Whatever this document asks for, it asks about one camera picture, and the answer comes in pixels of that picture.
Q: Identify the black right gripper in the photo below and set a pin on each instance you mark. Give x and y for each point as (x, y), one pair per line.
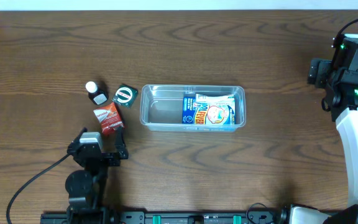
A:
(319, 73)

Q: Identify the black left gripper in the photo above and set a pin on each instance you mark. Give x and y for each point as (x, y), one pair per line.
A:
(122, 153)

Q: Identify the red Panadol ActiFast box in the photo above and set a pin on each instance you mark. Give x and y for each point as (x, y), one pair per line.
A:
(109, 119)

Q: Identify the green Zam-Buk box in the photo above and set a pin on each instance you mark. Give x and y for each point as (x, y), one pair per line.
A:
(125, 96)

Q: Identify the blue KoolFever box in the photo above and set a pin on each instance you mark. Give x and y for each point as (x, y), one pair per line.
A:
(193, 113)

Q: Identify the white green medicine box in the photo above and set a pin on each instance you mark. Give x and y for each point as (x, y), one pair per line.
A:
(215, 100)

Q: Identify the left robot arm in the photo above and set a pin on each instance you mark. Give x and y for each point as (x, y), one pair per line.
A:
(86, 187)

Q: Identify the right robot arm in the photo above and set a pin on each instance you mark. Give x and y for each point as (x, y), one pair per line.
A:
(339, 78)

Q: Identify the clear plastic container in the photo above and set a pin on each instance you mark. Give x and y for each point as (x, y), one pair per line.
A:
(161, 107)

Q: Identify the dark syrup bottle white cap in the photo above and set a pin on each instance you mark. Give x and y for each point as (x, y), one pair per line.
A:
(95, 94)

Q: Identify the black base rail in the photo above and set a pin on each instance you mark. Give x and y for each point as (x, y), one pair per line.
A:
(138, 217)

